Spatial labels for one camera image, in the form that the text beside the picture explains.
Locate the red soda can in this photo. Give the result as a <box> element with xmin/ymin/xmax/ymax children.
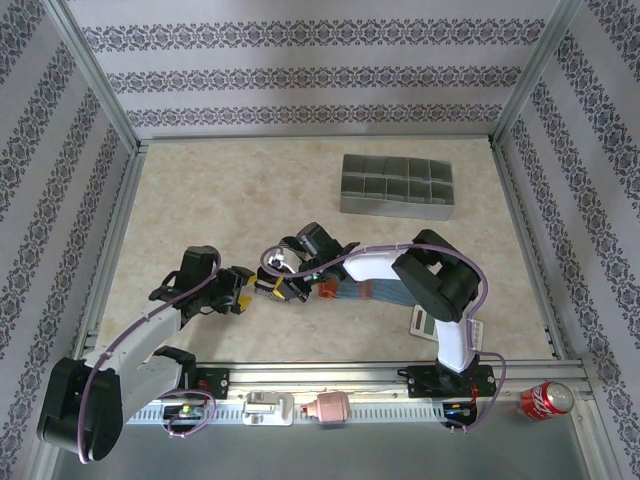
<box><xmin>519</xmin><ymin>380</ymin><xmax>575</xmax><ymax>422</ymax></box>

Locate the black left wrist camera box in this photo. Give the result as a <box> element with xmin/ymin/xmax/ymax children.
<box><xmin>180</xmin><ymin>245</ymin><xmax>221</xmax><ymax>286</ymax></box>

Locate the small circuit board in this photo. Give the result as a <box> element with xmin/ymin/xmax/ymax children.
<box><xmin>442</xmin><ymin>402</ymin><xmax>479</xmax><ymax>421</ymax></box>
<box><xmin>164</xmin><ymin>403</ymin><xmax>206</xmax><ymax>421</ymax></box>

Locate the white metal bracket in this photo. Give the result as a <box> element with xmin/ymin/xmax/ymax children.
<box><xmin>242</xmin><ymin>391</ymin><xmax>295</xmax><ymax>427</ymax></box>

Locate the aluminium frame side rail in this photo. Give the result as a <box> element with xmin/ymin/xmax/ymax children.
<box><xmin>72</xmin><ymin>142</ymin><xmax>149</xmax><ymax>361</ymax></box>
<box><xmin>489</xmin><ymin>142</ymin><xmax>584</xmax><ymax>361</ymax></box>

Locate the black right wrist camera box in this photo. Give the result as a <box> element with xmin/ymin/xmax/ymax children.
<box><xmin>297</xmin><ymin>223</ymin><xmax>342</xmax><ymax>260</ymax></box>

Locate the aluminium frame post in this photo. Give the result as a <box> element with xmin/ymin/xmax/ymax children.
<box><xmin>47</xmin><ymin>0</ymin><xmax>142</xmax><ymax>151</ymax></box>
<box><xmin>491</xmin><ymin>0</ymin><xmax>592</xmax><ymax>151</ymax></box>

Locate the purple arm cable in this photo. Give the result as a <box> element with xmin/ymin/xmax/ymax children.
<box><xmin>259</xmin><ymin>241</ymin><xmax>510</xmax><ymax>436</ymax></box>
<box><xmin>72</xmin><ymin>245</ymin><xmax>224</xmax><ymax>464</ymax></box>

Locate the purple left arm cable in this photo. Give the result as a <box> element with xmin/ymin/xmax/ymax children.
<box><xmin>72</xmin><ymin>245</ymin><xmax>224</xmax><ymax>464</ymax></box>

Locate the slotted metal plate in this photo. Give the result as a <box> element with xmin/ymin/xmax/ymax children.
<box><xmin>114</xmin><ymin>399</ymin><xmax>481</xmax><ymax>427</ymax></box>

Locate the grey divided organizer box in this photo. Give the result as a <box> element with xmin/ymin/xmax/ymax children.
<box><xmin>339</xmin><ymin>153</ymin><xmax>457</xmax><ymax>222</ymax></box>

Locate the white calculator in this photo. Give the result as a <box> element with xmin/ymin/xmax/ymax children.
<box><xmin>409</xmin><ymin>305</ymin><xmax>485</xmax><ymax>351</ymax></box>

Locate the pink plastic bottle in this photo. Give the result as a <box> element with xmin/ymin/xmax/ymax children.
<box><xmin>301</xmin><ymin>390</ymin><xmax>350</xmax><ymax>430</ymax></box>

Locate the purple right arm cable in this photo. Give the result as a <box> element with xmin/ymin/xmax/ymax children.
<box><xmin>259</xmin><ymin>241</ymin><xmax>510</xmax><ymax>436</ymax></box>

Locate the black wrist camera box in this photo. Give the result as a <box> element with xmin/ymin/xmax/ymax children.
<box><xmin>297</xmin><ymin>223</ymin><xmax>342</xmax><ymax>260</ymax></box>
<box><xmin>180</xmin><ymin>245</ymin><xmax>221</xmax><ymax>286</ymax></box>

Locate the blue sock with orange cuff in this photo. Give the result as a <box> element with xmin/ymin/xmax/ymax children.
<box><xmin>319</xmin><ymin>278</ymin><xmax>424</xmax><ymax>307</ymax></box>

